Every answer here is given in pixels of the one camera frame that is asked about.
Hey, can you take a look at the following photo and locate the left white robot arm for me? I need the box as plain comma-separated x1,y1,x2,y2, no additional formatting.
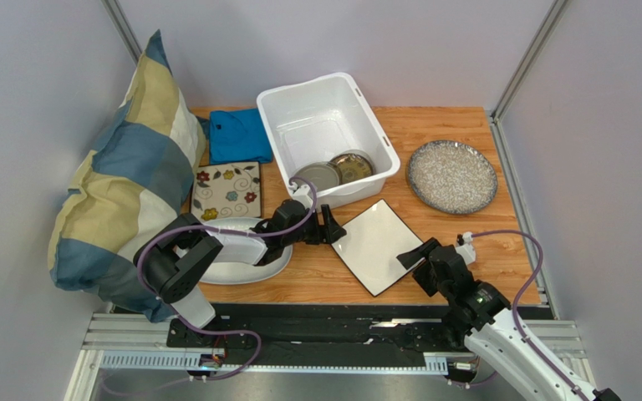
134,200,347,334

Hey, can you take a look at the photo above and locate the floral square plate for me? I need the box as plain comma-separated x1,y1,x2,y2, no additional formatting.
190,161,262,221

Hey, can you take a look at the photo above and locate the speckled round ceramic plate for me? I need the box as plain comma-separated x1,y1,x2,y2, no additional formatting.
406,140,498,215

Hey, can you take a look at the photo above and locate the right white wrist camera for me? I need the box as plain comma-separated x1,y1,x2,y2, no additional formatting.
455,231,476,266

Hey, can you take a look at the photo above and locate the large white oval plate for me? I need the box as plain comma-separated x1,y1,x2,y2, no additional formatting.
189,217,293,286

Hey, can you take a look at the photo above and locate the white plastic bin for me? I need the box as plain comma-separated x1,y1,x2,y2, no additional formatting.
257,72,400,208

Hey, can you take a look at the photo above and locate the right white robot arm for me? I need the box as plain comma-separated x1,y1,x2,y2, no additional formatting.
396,232,619,400

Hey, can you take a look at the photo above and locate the yellow patterned round plate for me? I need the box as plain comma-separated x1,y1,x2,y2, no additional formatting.
329,152,375,185

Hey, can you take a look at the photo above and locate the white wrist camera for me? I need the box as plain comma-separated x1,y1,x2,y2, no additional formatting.
291,183,317,210
455,231,476,266

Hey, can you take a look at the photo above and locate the folded blue cloth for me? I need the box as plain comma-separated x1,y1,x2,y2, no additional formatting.
209,109,273,165

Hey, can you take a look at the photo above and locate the blue and cream pillow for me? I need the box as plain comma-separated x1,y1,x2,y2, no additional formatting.
48,33,206,322

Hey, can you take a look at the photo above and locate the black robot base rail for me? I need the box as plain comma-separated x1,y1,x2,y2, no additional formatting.
166,303,468,368

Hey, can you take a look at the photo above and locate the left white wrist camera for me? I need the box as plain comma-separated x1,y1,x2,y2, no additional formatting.
291,183,317,210

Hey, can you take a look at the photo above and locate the grey speckled saucer plate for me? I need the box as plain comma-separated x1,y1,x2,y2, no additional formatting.
293,161,341,191

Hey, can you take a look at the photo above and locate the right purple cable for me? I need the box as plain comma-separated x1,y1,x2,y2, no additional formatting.
468,229,592,401

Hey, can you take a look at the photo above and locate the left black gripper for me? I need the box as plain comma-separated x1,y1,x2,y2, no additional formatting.
283,206,347,248

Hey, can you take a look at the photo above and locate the clear round glass plate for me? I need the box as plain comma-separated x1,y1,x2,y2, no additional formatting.
329,149,378,185

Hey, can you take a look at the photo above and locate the white rectangular plate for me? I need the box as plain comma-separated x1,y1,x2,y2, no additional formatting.
332,200,422,297

